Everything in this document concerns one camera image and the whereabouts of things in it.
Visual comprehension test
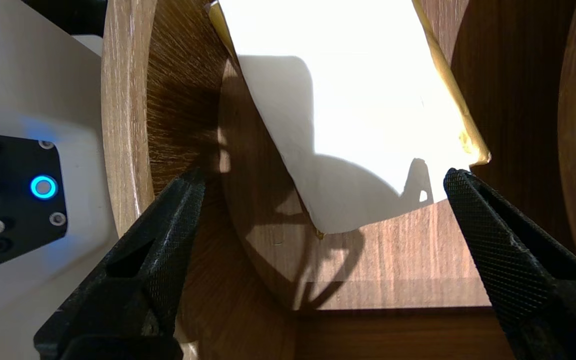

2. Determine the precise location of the black plate blue lit button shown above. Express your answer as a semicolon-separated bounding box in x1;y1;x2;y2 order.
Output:
0;131;69;278

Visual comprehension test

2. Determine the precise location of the curved wooden table drawer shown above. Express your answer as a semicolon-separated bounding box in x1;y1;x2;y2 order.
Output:
100;0;569;360

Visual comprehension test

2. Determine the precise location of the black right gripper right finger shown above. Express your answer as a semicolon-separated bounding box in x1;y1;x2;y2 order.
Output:
443;168;576;360

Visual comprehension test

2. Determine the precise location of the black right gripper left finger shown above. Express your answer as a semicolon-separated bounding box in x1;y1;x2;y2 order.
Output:
33;167;207;360

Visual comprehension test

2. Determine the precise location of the gold tissue box white tissue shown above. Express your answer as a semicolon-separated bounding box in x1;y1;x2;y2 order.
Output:
208;0;492;237

